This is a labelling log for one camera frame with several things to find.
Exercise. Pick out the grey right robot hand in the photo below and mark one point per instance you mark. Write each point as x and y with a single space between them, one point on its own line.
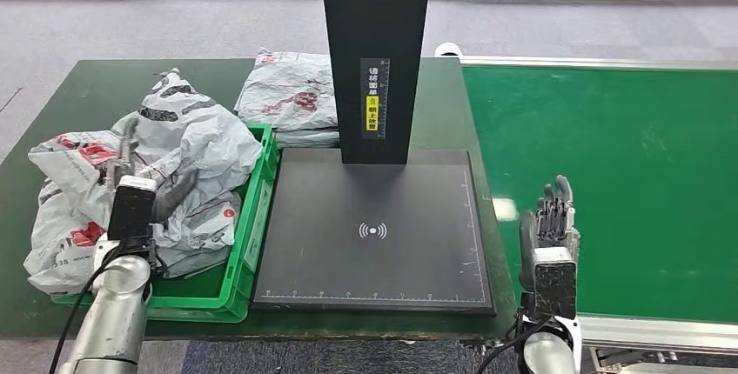
553 216

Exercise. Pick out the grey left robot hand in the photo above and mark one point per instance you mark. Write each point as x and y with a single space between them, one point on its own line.
167 190

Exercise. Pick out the white parcel with SF print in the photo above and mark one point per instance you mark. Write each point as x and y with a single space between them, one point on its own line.
202 135

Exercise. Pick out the small plain grey parcel bag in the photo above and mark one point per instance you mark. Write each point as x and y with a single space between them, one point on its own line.
193 262

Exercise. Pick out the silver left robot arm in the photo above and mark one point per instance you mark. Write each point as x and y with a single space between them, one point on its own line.
112 319

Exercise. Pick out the green conveyor belt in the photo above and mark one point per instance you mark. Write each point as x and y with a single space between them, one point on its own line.
634 158

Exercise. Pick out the flat grey parcel bag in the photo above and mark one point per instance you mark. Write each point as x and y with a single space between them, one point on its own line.
305 138

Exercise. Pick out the grey parcel with red print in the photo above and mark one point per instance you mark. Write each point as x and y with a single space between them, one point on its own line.
288 89

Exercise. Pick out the black inbound scanner machine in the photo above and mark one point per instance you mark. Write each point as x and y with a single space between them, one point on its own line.
375 43

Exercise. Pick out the green plastic crate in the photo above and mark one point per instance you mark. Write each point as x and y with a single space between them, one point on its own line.
242 256

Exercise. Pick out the black and yellow label sticker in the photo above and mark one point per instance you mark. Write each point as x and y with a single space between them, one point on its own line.
375 112

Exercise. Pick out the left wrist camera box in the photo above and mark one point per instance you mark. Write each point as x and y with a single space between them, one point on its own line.
131 210

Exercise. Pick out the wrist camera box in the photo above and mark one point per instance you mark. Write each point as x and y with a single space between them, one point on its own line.
131 210
554 282

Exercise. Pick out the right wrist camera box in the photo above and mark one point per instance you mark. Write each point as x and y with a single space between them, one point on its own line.
554 282

